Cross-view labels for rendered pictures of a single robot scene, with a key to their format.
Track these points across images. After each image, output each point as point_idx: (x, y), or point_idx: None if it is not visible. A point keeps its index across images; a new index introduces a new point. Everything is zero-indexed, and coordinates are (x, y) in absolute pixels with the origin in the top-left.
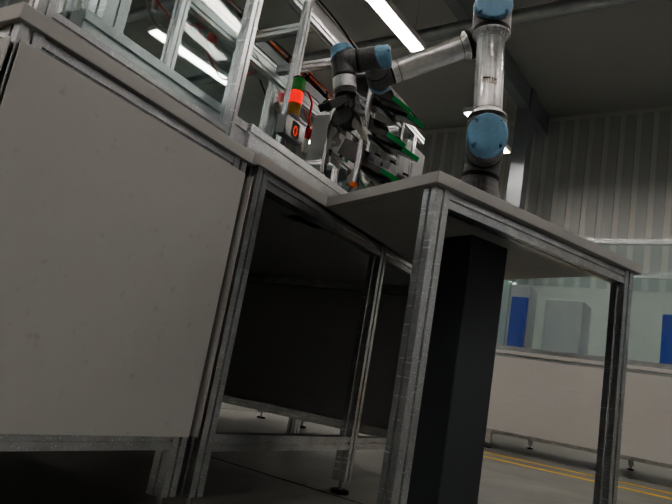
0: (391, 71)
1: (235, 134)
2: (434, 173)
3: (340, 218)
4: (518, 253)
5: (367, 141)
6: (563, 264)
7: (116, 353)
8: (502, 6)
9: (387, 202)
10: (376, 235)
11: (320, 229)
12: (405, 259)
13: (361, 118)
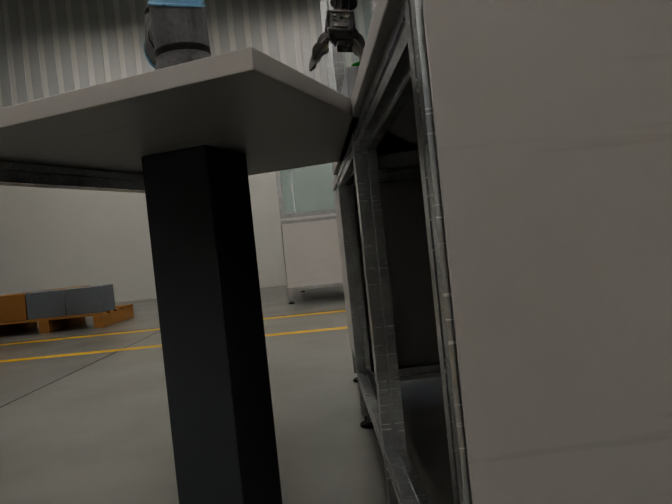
0: None
1: None
2: None
3: (344, 155)
4: (123, 153)
5: (309, 69)
6: (39, 150)
7: (350, 316)
8: None
9: (259, 171)
10: (332, 145)
11: (409, 141)
12: (358, 114)
13: (317, 42)
